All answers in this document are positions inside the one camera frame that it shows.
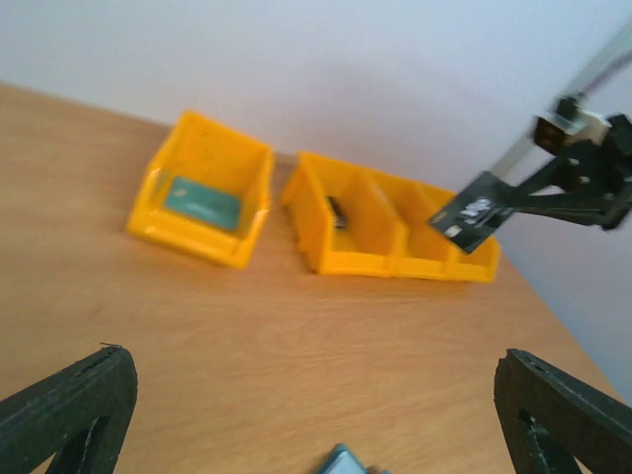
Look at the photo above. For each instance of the single yellow bin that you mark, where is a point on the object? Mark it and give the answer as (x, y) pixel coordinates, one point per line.
(216, 156)

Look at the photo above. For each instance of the teal credit card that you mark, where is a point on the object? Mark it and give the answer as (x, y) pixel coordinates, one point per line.
(204, 204)

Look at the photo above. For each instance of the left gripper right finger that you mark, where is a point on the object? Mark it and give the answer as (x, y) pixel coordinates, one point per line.
(553, 422)

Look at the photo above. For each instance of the right aluminium frame post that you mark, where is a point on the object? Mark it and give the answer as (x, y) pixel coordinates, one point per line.
(614, 56)

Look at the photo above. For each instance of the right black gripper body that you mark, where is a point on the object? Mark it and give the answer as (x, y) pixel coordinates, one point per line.
(596, 178)

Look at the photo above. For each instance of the blue card holder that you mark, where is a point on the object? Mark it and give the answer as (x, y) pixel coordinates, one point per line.
(341, 460)

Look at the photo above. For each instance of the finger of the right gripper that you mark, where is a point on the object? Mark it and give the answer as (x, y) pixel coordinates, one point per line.
(558, 207)
(548, 176)

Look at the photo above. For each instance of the yellow bin with black card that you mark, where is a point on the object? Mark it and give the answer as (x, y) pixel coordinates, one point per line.
(368, 247)

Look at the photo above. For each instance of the black VIP credit card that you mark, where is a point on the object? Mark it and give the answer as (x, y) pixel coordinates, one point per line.
(473, 215)

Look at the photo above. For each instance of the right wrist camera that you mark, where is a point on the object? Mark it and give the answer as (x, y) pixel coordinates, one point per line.
(569, 122)

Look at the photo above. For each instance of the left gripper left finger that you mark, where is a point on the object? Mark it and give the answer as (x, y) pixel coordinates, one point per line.
(76, 418)

